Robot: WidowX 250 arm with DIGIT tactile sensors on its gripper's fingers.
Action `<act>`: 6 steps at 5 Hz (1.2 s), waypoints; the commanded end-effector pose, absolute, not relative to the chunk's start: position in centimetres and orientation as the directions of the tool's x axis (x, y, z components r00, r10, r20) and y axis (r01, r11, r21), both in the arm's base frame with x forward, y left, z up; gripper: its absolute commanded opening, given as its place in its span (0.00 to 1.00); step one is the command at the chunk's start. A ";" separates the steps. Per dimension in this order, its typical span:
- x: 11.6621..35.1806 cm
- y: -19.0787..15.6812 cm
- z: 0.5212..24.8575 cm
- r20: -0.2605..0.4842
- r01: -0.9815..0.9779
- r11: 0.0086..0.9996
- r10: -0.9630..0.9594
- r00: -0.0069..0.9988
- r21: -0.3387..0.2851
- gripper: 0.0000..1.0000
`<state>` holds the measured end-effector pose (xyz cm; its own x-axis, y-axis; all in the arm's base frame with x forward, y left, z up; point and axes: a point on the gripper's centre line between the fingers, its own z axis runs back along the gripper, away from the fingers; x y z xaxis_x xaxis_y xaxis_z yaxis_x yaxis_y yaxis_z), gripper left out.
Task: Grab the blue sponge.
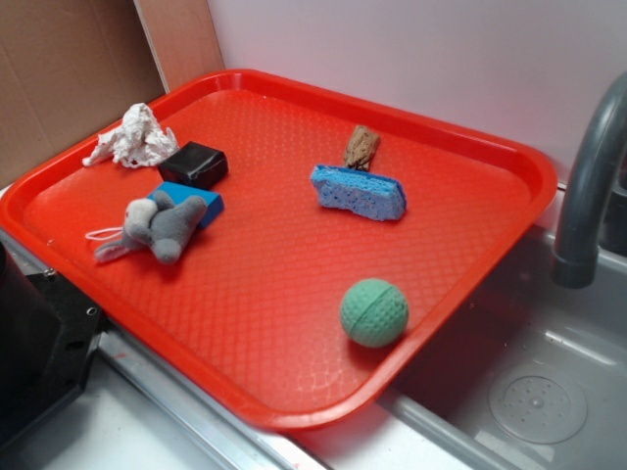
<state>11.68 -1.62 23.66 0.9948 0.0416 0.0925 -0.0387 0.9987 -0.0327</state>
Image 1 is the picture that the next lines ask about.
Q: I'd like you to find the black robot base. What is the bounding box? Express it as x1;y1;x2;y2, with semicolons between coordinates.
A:
1;248;105;449

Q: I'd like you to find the blue sponge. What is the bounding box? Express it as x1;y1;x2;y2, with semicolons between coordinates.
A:
310;164;407;221

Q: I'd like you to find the red plastic tray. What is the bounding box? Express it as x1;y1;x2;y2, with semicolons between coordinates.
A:
1;70;557;431

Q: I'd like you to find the green foam ball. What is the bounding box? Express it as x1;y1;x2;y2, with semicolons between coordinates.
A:
340;278;410;348

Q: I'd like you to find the brown wood piece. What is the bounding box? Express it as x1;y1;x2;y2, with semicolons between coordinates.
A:
343;125;381;171

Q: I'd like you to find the blue rectangular block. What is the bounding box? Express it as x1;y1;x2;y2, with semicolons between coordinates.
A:
147;181;224;229

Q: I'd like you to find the black rectangular block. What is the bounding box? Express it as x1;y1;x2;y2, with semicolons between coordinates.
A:
158;141;229;190

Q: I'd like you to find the grey plush toy animal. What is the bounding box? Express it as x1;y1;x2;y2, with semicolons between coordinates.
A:
85;190;208;264

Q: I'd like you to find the crumpled white paper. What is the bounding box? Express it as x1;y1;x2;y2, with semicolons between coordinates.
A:
82;103;179;168

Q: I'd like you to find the grey plastic sink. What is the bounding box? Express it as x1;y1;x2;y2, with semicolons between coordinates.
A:
293;224;627;470

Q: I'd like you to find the grey toy faucet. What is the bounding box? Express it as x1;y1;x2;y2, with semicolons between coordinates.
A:
552;74;626;289

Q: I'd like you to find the brown cardboard panel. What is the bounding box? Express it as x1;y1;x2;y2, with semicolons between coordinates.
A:
1;1;164;186

